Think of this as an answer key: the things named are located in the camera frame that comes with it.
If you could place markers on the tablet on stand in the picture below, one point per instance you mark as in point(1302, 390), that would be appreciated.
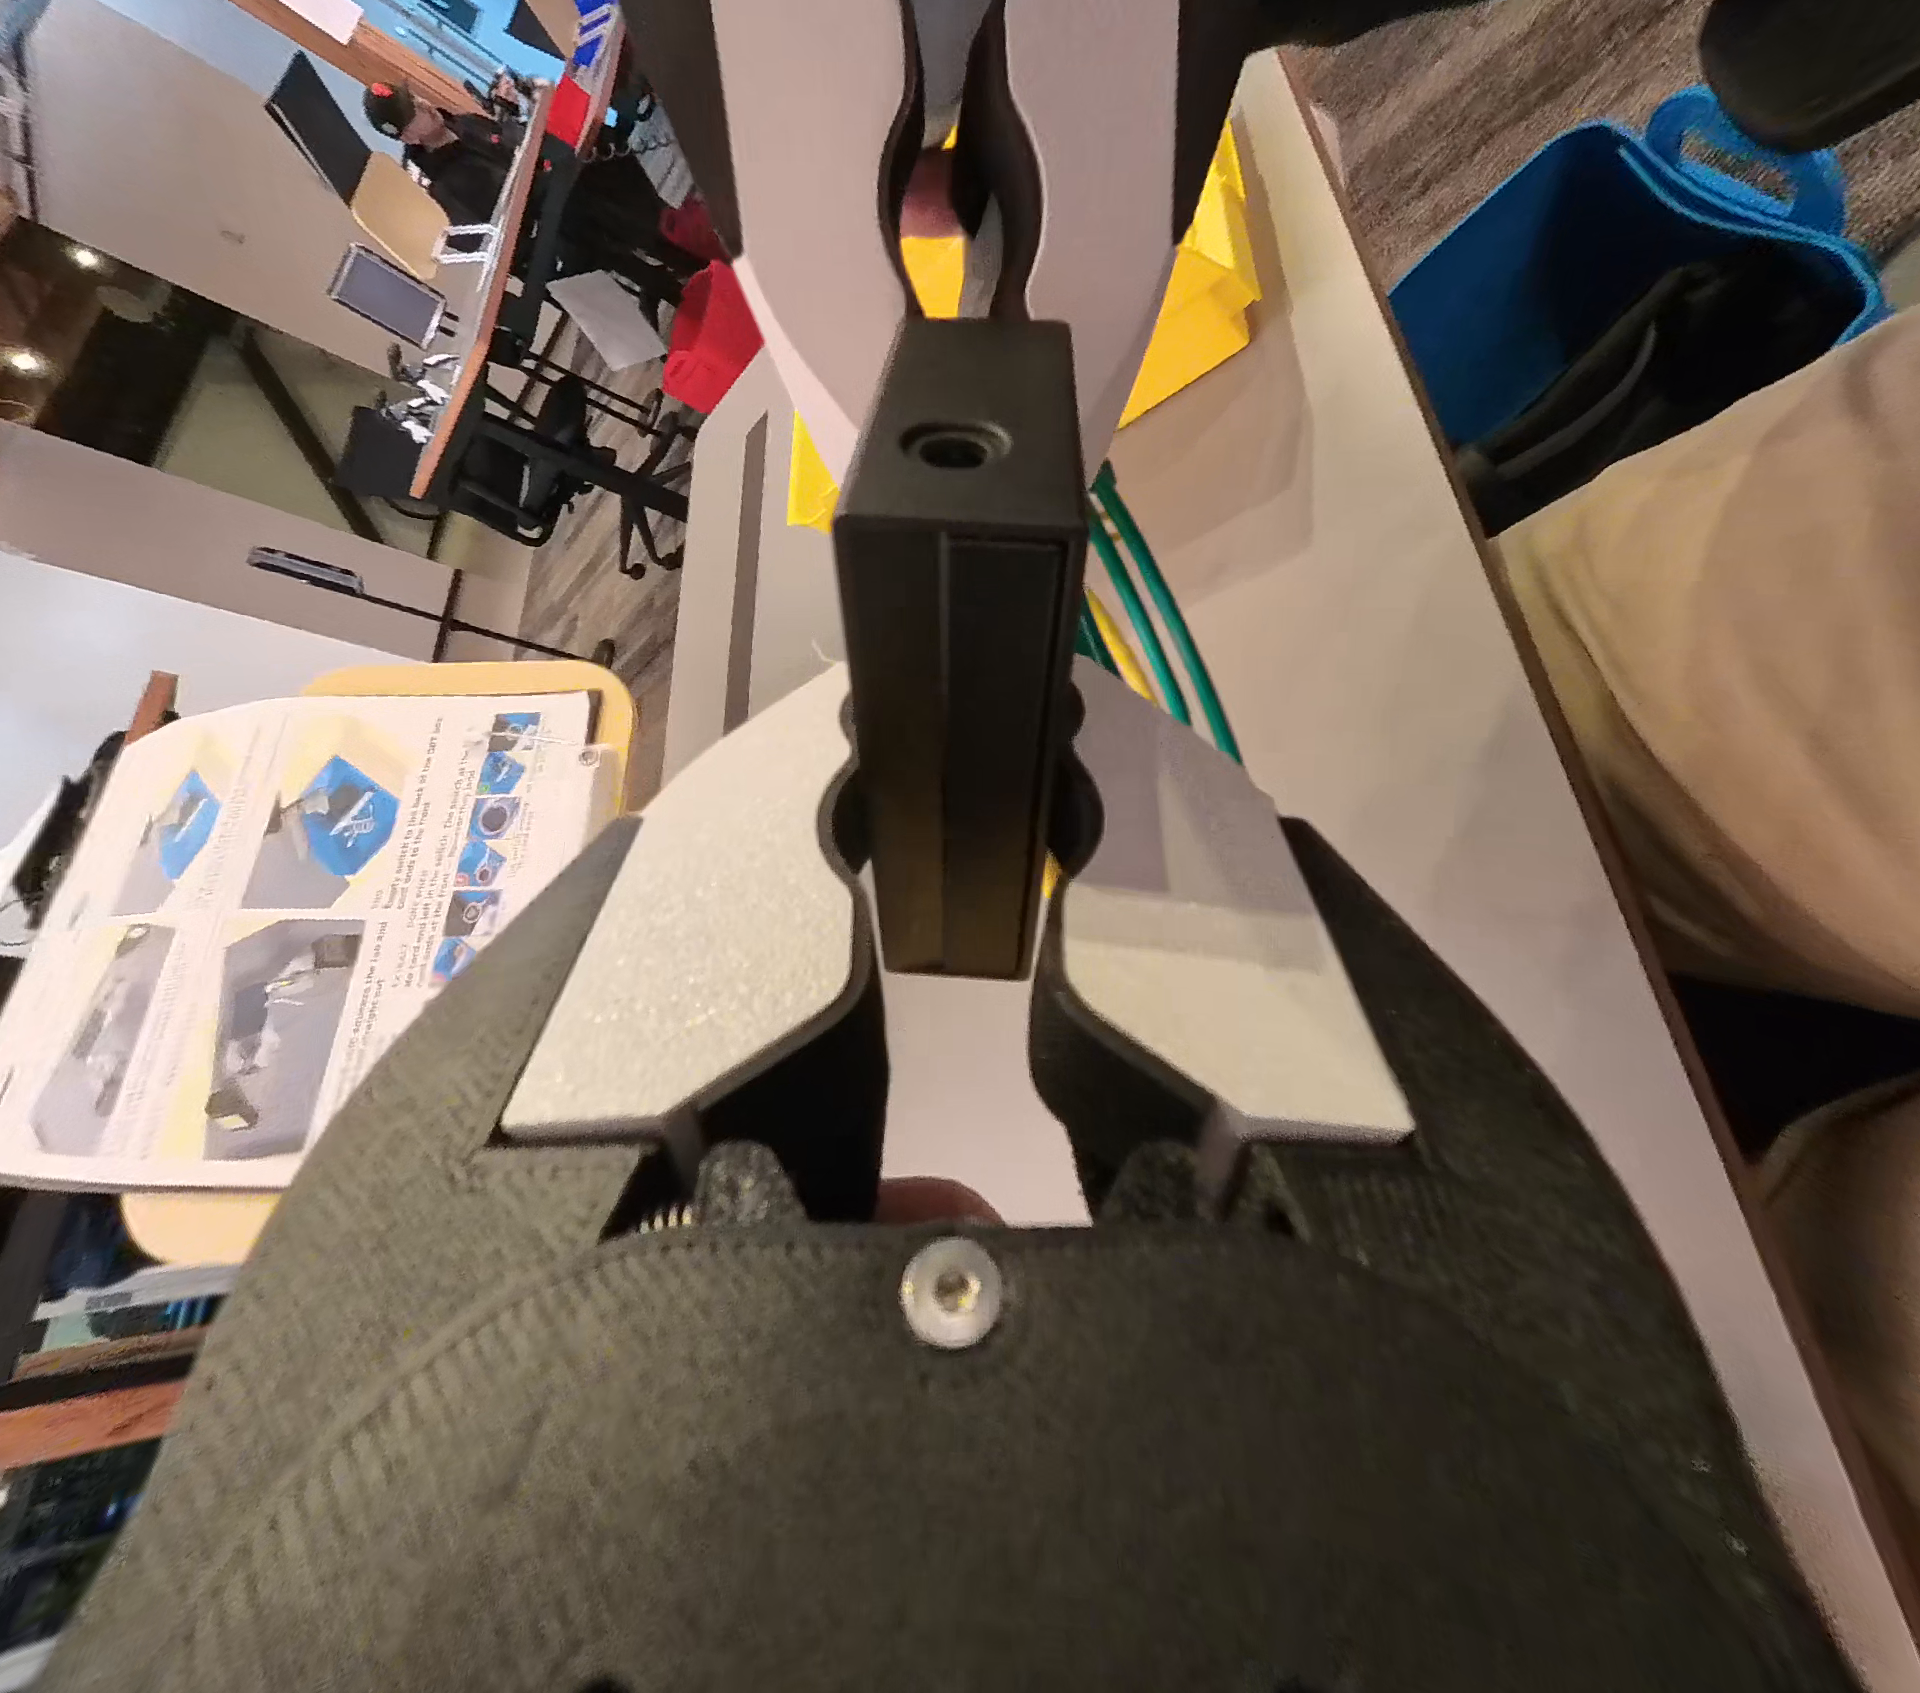
point(387, 296)

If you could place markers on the wooden desk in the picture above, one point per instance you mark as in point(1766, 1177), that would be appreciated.
point(504, 300)

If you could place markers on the printed instruction sheet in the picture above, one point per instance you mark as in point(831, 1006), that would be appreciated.
point(224, 853)

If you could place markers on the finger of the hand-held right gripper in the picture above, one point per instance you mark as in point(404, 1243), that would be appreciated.
point(1102, 103)
point(794, 103)

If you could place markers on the person's right hand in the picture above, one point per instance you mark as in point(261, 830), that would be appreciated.
point(932, 196)

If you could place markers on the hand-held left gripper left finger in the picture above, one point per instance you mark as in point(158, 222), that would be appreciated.
point(690, 960)

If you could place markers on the black floor lamp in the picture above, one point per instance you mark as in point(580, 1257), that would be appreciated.
point(308, 570)

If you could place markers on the black network switch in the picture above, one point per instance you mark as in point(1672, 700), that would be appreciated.
point(960, 674)

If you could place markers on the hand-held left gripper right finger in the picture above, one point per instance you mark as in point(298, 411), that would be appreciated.
point(1215, 989)

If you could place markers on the red tote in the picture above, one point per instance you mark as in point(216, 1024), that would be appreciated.
point(712, 338)
point(699, 222)

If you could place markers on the blue tote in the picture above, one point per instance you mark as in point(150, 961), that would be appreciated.
point(1514, 270)

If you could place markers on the person's left leg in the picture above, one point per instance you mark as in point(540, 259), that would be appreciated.
point(1860, 1243)

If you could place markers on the yellow plastic bin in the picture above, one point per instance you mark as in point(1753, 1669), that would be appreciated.
point(1208, 300)

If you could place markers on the instruction sheet on wooden board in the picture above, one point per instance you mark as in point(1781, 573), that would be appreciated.
point(195, 1225)

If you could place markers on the person's leg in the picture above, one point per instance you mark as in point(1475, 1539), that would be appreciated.
point(1725, 674)
point(1860, 1243)

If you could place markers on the white paper sheet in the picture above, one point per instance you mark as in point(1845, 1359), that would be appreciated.
point(609, 317)

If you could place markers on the person's right leg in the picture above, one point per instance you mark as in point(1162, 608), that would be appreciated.
point(1725, 674)

